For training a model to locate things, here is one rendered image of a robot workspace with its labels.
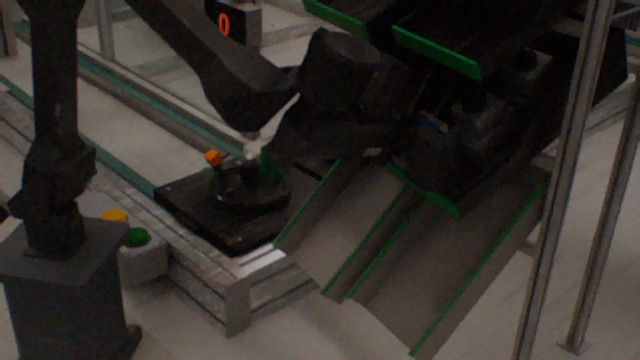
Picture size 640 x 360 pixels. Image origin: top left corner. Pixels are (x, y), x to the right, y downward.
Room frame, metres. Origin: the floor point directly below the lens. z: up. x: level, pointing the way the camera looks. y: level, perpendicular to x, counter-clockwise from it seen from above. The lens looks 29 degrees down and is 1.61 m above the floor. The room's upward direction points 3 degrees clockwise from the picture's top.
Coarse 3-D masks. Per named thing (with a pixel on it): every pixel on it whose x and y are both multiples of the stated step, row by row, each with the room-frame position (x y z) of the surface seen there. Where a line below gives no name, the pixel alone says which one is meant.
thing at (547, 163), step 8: (560, 24) 0.75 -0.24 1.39; (568, 24) 0.74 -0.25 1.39; (576, 24) 0.74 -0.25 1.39; (560, 32) 0.75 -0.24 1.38; (568, 32) 0.74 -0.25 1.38; (576, 32) 0.73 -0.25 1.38; (632, 64) 0.85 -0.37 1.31; (632, 72) 0.85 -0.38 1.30; (536, 160) 0.75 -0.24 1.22; (544, 160) 0.74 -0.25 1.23; (552, 160) 0.73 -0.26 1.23; (544, 168) 0.74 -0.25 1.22; (552, 168) 0.73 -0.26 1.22
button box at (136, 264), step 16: (96, 192) 1.07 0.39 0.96; (80, 208) 1.01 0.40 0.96; (96, 208) 1.02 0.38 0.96; (112, 208) 1.02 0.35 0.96; (144, 224) 0.97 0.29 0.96; (160, 240) 0.93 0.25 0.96; (128, 256) 0.89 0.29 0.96; (144, 256) 0.90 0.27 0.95; (160, 256) 0.92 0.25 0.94; (128, 272) 0.88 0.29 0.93; (144, 272) 0.90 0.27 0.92; (160, 272) 0.92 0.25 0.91
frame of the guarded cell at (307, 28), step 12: (264, 0) 2.63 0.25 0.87; (276, 0) 2.58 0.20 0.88; (300, 12) 2.49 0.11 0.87; (84, 24) 2.26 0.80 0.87; (300, 24) 2.27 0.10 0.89; (312, 24) 2.28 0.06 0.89; (324, 24) 2.32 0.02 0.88; (264, 36) 2.14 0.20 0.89; (276, 36) 2.17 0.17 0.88; (288, 36) 2.21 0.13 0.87; (300, 36) 2.24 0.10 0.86
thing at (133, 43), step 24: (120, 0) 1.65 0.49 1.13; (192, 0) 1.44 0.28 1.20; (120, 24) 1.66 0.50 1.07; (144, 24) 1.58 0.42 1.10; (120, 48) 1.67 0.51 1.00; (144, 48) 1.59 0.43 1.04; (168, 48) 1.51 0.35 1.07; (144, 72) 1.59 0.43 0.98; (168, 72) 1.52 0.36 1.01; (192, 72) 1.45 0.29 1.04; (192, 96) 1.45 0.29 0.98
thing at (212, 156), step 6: (210, 150) 1.02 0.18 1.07; (222, 150) 1.04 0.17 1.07; (204, 156) 1.02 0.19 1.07; (210, 156) 1.01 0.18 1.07; (216, 156) 1.01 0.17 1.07; (222, 156) 1.03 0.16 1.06; (210, 162) 1.01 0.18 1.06; (216, 162) 1.01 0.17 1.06; (216, 168) 1.01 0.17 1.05; (222, 168) 1.02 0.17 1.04; (216, 174) 1.02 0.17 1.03; (222, 174) 1.02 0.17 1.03; (222, 180) 1.02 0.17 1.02; (222, 186) 1.03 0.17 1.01; (228, 186) 1.03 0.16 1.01
